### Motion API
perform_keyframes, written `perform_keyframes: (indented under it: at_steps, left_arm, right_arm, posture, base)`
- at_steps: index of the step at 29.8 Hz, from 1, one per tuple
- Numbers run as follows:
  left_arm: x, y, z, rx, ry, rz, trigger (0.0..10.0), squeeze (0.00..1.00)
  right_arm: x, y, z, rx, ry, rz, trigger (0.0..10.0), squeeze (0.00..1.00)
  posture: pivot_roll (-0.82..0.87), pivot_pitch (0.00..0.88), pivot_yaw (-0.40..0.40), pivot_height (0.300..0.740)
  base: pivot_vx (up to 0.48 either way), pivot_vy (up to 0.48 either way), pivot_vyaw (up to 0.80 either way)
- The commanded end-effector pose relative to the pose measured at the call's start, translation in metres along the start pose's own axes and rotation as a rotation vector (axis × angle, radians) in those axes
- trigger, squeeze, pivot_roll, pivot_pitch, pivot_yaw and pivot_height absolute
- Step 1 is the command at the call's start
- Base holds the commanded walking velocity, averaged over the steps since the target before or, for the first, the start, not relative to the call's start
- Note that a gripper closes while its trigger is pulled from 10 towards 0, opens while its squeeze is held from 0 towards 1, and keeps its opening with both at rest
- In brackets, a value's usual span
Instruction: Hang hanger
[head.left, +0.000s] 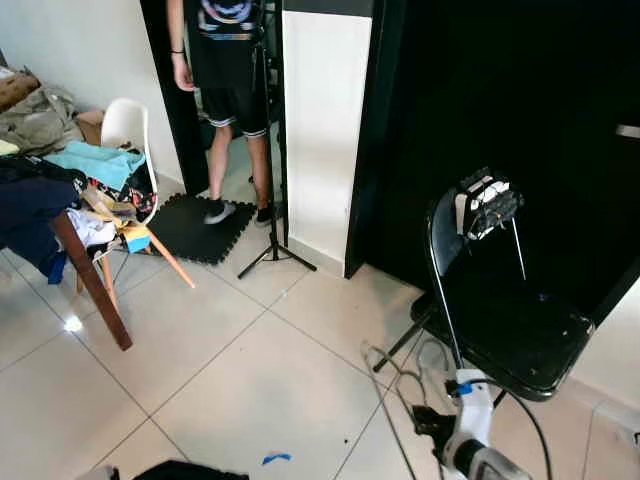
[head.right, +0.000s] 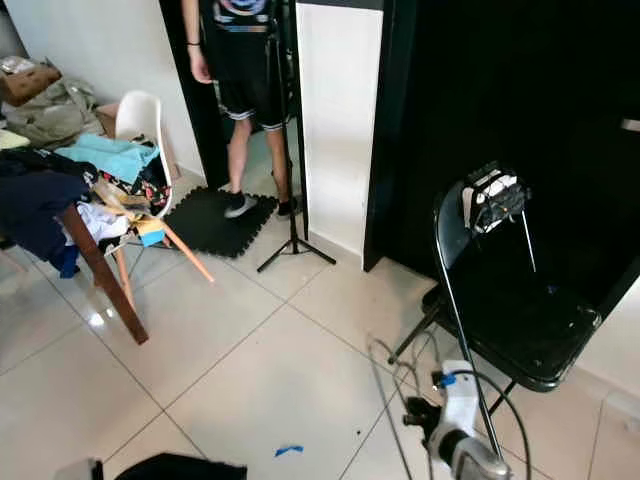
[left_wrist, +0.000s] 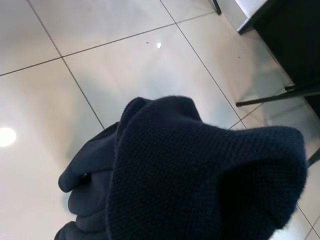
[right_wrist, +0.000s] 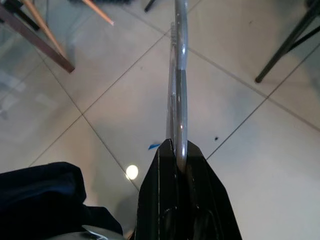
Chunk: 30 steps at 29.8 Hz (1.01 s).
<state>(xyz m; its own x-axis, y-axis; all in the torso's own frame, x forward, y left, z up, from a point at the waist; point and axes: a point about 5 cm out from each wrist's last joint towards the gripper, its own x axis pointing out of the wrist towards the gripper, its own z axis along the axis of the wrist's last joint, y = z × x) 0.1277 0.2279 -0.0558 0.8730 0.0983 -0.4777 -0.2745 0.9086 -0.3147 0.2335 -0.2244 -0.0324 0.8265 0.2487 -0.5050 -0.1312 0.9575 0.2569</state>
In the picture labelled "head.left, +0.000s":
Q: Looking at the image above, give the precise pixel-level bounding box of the black folding chair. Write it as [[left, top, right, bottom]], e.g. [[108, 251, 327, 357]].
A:
[[373, 170, 598, 404]]

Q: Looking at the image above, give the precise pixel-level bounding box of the black and white device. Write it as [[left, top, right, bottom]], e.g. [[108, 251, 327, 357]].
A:
[[455, 168, 525, 241]]

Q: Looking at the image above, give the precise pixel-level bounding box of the black tripod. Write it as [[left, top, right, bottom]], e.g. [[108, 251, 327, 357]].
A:
[[237, 0, 318, 280]]

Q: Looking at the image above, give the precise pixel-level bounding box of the black foam puzzle mat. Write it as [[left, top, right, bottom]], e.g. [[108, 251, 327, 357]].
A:
[[148, 193, 259, 267]]

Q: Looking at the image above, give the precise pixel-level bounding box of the black door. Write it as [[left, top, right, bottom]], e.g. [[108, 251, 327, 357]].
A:
[[345, 0, 640, 323]]

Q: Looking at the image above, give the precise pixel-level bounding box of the patterned colourful cloth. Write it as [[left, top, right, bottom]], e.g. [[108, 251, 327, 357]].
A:
[[85, 150, 153, 216]]

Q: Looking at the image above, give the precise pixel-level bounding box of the white cloth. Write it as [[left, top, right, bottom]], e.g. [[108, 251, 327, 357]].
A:
[[68, 208, 119, 253]]

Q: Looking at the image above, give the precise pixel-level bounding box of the person in black shirt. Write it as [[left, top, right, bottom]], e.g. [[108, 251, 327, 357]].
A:
[[165, 0, 284, 227]]

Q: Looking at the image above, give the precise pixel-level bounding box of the teal cloth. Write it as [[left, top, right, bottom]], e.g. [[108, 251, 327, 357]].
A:
[[45, 140, 146, 193]]

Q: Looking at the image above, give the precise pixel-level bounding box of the white plastic chair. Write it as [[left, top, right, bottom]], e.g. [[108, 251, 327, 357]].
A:
[[75, 97, 197, 311]]

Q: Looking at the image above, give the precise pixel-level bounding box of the navy garment with white logo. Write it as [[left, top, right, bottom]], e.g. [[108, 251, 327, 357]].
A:
[[0, 180, 83, 286]]

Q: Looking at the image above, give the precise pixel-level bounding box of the dark navy garment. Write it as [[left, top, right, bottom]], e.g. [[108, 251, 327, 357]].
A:
[[0, 155, 89, 186]]

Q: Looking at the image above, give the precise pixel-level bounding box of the olive plastic bag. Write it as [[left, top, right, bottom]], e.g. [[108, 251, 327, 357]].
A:
[[0, 85, 83, 156]]

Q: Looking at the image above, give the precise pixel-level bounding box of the cardboard box with contents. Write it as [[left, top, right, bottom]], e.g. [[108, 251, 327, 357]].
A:
[[0, 68, 41, 113]]

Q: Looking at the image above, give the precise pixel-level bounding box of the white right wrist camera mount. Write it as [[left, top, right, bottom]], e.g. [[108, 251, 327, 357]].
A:
[[445, 368, 498, 451]]

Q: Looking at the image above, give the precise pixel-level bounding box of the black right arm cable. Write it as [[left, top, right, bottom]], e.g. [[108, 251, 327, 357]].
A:
[[470, 383, 554, 480]]

